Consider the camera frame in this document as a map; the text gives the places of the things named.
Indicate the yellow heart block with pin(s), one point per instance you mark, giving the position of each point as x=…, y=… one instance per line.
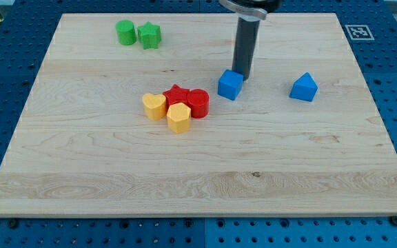
x=155, y=106

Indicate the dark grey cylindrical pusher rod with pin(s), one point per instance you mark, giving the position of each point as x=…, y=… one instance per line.
x=245, y=42

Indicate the blue cube block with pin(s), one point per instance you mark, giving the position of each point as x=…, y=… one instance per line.
x=230, y=85

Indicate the red star block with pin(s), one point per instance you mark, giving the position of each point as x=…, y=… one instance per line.
x=176, y=94

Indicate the white fiducial marker tag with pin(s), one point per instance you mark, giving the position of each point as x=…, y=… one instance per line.
x=359, y=32

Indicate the green star block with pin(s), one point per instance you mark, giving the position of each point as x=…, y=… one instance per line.
x=149, y=35

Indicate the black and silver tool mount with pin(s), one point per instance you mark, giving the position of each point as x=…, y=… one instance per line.
x=252, y=9

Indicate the blue pentagon prism block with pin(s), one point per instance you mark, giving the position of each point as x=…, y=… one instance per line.
x=304, y=88

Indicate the green cylinder block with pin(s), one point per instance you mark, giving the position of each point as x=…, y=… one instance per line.
x=125, y=32

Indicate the yellow hexagon block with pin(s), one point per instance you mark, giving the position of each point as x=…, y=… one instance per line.
x=178, y=117

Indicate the red cylinder block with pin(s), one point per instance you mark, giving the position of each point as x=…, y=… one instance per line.
x=199, y=101

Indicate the light wooden board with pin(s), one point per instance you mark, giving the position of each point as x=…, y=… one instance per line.
x=84, y=148

